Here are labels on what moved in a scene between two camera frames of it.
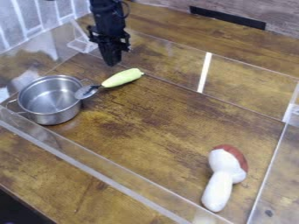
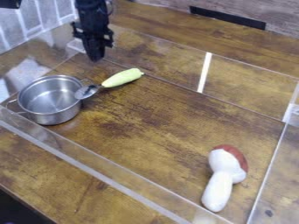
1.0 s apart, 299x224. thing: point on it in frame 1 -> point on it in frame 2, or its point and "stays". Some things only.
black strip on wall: (248, 22) stays
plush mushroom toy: (229, 166) stays
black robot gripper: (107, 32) -> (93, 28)
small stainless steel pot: (49, 97) stays
